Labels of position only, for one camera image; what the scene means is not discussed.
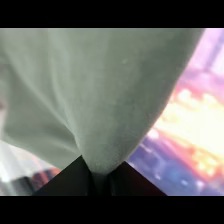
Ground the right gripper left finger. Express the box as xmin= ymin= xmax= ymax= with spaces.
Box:
xmin=33 ymin=155 xmax=98 ymax=197

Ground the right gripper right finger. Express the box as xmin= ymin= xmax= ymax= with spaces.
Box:
xmin=107 ymin=161 xmax=168 ymax=197

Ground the pale green garment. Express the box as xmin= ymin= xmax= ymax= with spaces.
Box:
xmin=0 ymin=28 xmax=205 ymax=176

